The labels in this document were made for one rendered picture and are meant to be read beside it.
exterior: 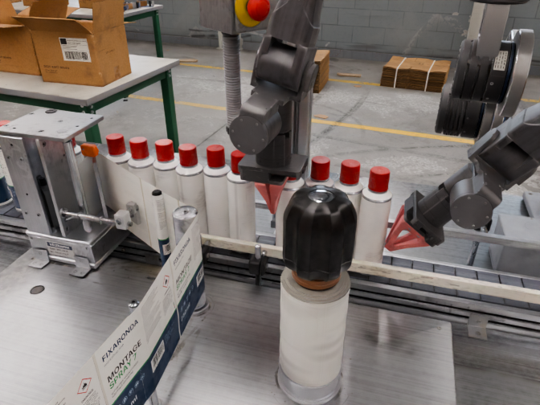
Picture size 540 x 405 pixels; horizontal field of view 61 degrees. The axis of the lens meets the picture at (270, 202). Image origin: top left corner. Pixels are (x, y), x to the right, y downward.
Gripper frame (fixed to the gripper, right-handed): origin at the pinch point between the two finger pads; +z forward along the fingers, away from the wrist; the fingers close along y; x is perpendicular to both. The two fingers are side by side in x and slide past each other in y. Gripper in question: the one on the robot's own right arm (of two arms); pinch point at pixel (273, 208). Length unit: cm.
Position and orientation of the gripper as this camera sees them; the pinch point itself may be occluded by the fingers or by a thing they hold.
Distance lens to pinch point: 78.6
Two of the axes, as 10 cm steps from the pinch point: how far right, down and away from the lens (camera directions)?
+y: 9.6, 1.4, -2.5
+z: 0.1, 8.6, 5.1
